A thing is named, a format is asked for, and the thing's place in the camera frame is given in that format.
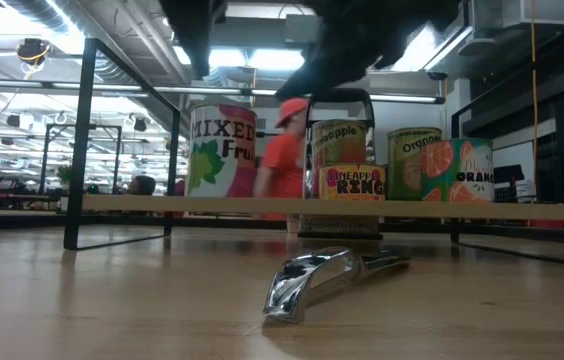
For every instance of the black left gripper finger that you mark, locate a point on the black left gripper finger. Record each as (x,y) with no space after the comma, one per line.
(199,52)

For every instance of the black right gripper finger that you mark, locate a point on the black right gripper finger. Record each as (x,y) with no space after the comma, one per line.
(327,77)

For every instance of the olive pineapple label can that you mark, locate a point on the olive pineapple label can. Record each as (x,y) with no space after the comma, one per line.
(337,142)

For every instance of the red mixed fruit can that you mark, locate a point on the red mixed fruit can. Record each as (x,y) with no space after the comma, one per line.
(222,150)

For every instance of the green orange label can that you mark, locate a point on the green orange label can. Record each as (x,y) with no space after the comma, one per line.
(404,150)

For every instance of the yellow pineapple rings can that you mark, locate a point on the yellow pineapple rings can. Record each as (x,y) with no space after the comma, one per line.
(352,185)

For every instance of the teal mandarin orange can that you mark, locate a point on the teal mandarin orange can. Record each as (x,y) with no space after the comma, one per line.
(457,172)

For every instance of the short ceiling tube light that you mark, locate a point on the short ceiling tube light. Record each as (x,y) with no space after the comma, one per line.
(402,98)

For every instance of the person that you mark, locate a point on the person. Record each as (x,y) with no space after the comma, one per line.
(142,185)
(282,160)

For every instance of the white ceiling air unit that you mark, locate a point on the white ceiling air unit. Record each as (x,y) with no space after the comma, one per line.
(537,12)

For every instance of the black ceiling dome device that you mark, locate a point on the black ceiling dome device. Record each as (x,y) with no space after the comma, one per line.
(33,50)

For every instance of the long ceiling tube light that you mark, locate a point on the long ceiling tube light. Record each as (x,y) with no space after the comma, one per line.
(37,84)

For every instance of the green potted plant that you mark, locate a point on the green potted plant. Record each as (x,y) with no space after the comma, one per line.
(63,174)

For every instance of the white whiteboard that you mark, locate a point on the white whiteboard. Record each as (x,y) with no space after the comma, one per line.
(512,155)

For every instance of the black desk equipment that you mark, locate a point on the black desk equipment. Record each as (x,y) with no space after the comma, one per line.
(509,175)

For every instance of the wooden shelf black metal frame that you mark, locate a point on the wooden shelf black metal frame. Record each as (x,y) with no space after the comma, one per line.
(262,206)

